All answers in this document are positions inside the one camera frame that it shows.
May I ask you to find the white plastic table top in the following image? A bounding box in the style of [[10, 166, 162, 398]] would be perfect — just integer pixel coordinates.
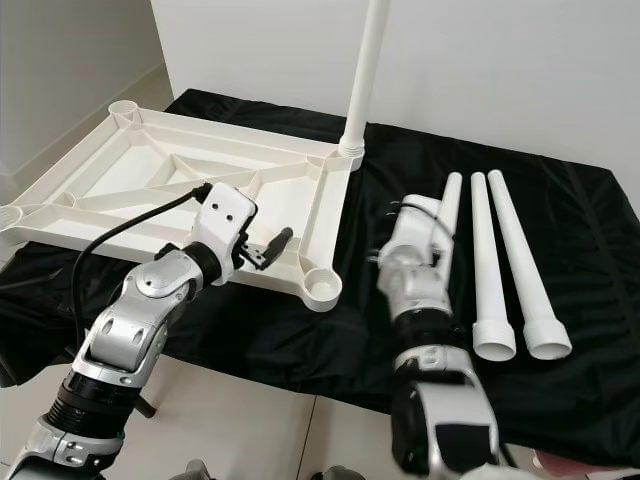
[[0, 98, 364, 313]]

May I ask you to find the white plastic table leg tube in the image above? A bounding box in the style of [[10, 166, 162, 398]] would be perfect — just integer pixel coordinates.
[[438, 172, 464, 231], [468, 171, 519, 362], [340, 0, 391, 161], [487, 168, 574, 361]]

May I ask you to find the black metal table leg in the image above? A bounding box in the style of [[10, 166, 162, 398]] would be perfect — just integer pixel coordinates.
[[133, 393, 158, 418]]

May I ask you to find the grey left robot leg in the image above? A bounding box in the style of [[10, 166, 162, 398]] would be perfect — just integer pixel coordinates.
[[185, 460, 216, 480]]

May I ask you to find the black table cloth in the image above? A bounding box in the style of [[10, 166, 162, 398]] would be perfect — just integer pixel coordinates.
[[0, 88, 640, 466]]

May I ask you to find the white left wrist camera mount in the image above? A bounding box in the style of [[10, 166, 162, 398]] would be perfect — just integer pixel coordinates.
[[195, 183, 258, 256]]

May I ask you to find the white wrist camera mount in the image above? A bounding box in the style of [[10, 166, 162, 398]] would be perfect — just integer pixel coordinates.
[[195, 183, 258, 256], [378, 195, 453, 291]]

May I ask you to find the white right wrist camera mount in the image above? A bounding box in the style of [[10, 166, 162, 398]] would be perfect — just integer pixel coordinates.
[[378, 195, 453, 291]]

